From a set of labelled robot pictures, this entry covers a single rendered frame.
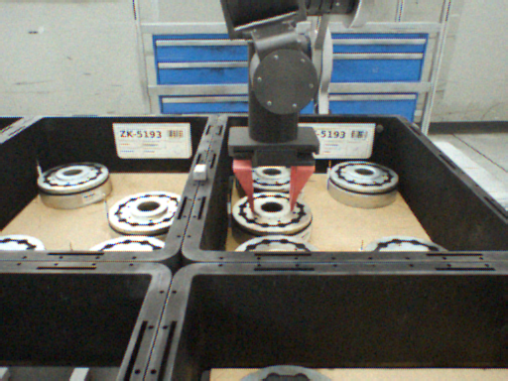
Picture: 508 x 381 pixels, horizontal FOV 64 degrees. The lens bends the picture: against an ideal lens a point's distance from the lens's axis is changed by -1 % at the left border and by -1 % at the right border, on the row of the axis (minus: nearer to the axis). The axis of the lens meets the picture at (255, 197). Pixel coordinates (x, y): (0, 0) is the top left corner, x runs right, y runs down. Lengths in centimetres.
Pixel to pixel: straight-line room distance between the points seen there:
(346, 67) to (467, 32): 143
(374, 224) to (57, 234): 42
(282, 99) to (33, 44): 321
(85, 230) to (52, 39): 294
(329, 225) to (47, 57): 311
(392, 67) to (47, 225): 221
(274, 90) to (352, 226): 26
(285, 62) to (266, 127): 11
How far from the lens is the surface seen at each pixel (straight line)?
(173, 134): 69
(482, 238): 46
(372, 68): 252
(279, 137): 45
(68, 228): 60
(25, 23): 351
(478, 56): 377
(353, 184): 61
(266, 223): 50
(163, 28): 236
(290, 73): 37
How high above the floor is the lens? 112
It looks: 28 degrees down
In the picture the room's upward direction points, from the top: straight up
